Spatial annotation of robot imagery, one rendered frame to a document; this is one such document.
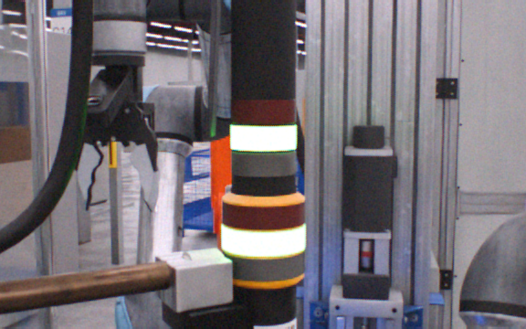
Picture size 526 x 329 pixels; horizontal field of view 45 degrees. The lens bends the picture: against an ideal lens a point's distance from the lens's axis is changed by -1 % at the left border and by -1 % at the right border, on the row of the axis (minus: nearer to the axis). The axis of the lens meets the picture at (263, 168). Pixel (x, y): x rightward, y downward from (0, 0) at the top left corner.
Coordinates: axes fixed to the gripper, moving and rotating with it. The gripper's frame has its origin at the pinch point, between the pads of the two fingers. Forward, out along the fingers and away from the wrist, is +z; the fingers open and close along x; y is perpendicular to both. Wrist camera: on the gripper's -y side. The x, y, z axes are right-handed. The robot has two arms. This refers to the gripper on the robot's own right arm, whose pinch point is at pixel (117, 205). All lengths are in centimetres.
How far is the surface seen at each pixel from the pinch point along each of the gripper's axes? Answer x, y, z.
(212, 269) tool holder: -23, -54, -6
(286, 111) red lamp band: -26, -52, -14
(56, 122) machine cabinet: 175, 380, 3
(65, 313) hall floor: 168, 368, 147
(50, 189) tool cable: -16, -57, -10
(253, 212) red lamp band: -25, -53, -9
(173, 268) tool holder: -21, -55, -6
